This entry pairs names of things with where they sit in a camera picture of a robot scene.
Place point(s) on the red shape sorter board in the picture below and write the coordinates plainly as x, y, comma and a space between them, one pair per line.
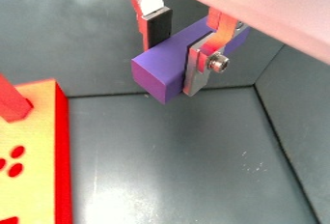
34, 169

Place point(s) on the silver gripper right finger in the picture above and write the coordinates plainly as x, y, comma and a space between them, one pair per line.
208, 53

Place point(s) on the red cylinder peg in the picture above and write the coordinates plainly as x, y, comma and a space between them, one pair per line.
14, 106

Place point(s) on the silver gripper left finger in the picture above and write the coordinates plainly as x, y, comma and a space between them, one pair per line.
153, 21

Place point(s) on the purple rectangular block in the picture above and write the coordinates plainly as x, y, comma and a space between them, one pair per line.
159, 68

